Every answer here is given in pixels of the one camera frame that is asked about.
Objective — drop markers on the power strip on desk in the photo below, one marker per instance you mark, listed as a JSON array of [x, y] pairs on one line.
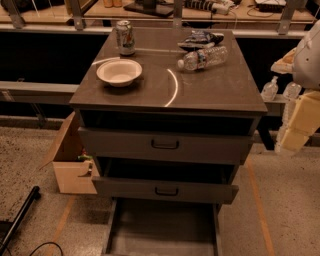
[[214, 6]]

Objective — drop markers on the grey drawer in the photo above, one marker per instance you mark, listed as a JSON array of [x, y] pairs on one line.
[[165, 146], [138, 227], [165, 190]]

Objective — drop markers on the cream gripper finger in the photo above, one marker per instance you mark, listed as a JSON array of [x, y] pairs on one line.
[[301, 119]]

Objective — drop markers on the grey top drawer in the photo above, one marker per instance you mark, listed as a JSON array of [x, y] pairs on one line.
[[165, 146]]

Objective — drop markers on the black monitor base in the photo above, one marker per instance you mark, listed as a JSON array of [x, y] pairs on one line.
[[159, 8]]

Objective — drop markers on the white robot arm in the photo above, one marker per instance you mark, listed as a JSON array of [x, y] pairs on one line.
[[303, 62]]

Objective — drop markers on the black pole on floor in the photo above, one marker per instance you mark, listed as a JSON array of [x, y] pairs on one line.
[[8, 228]]

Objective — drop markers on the left sanitizer bottle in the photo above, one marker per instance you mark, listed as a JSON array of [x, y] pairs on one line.
[[270, 90]]

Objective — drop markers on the right sanitizer bottle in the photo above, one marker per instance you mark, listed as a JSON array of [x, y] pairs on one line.
[[292, 91]]

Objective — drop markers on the cardboard box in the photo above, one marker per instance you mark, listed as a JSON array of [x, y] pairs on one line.
[[73, 176]]

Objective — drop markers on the grey middle drawer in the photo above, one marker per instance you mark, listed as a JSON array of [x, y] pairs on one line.
[[165, 190]]

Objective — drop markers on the sanitizer bottle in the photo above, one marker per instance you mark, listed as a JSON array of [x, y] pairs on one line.
[[292, 91], [270, 90]]

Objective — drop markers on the wooden background desk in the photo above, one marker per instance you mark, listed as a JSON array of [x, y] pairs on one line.
[[245, 12]]

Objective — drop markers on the grey drawer cabinet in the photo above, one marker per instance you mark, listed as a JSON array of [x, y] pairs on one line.
[[222, 100]]

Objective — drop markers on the white paper bowl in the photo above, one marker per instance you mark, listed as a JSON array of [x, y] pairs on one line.
[[119, 72]]

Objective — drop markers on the dark chip bag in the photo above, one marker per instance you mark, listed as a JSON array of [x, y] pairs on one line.
[[199, 39]]

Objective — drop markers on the clear plastic water bottle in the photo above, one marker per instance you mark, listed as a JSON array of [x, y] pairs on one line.
[[203, 58]]

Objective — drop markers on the grey bottom drawer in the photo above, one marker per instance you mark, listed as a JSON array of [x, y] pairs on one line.
[[138, 227]]

